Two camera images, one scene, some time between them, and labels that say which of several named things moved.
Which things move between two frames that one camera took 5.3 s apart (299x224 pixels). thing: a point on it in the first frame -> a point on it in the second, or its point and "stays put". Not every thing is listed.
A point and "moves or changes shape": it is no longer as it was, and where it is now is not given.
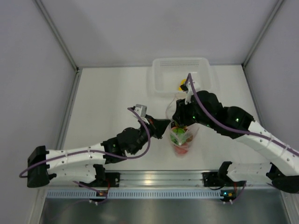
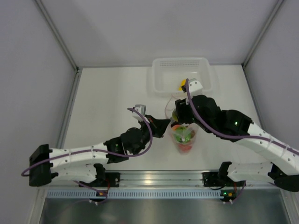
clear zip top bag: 182,137 stays put
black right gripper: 181,115 stays put
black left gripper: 157,126 stays put
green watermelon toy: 178,136 moves or changes shape
